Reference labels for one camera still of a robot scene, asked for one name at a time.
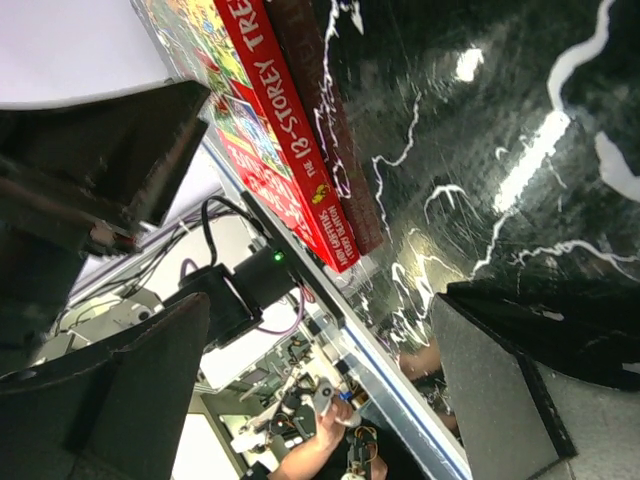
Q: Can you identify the aluminium rail frame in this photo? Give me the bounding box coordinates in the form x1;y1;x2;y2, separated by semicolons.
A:
201;137;472;479

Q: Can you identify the red Treehouse book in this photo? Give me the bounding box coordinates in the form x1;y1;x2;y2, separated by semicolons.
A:
143;1;360;273

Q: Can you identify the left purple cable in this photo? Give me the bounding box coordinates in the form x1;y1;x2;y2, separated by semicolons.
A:
177;257;307;336

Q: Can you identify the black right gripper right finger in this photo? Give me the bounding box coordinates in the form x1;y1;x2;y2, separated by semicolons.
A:
432;294;639;479

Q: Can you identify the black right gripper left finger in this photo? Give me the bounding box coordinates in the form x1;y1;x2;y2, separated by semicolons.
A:
1;294;210;479

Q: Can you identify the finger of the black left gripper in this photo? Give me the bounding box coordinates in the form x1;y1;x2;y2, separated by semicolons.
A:
1;80;210;256

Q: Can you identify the operator forearm in background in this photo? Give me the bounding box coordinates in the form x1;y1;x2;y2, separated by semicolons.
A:
268;425;345;480

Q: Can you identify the operator hand in background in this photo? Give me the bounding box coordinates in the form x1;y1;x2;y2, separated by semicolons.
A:
316;397;354;446

